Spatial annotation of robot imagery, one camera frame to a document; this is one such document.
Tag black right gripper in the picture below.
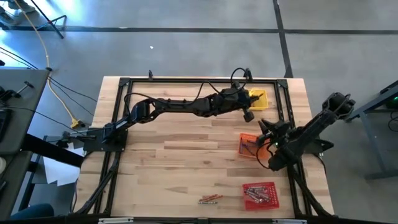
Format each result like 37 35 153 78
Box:
258 119 293 147

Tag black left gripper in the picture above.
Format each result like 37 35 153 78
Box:
214 88 265 114

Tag yellow plastic basket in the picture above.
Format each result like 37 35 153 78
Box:
248 88 269 111

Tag orange plastic basket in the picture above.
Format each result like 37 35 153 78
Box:
238 133 271 160

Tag red plastic basket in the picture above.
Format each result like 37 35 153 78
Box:
242 182 280 212

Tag dark grey desk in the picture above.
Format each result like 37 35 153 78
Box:
348 79 398 181

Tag black steel beam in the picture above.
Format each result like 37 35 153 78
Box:
21 133 85 169

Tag white paper sheet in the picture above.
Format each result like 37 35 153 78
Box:
42 141 85 187

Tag black tripod stand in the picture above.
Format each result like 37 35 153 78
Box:
29 0 68 40

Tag grey side table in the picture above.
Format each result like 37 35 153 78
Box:
0 67 50 218

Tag black clamp tool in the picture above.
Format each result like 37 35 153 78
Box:
0 81 35 101

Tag black device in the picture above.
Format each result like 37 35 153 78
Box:
0 108 13 142

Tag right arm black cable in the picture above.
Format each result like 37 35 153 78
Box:
255 139 276 170

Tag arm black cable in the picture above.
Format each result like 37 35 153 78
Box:
123 67 251 116
255 139 276 170

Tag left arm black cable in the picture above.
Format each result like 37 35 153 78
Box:
123 67 251 116

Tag black floor cable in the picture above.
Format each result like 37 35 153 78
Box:
0 45 40 70
49 81 95 116
48 76 99 103

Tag yellow floor cable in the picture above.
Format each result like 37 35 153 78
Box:
12 0 80 129

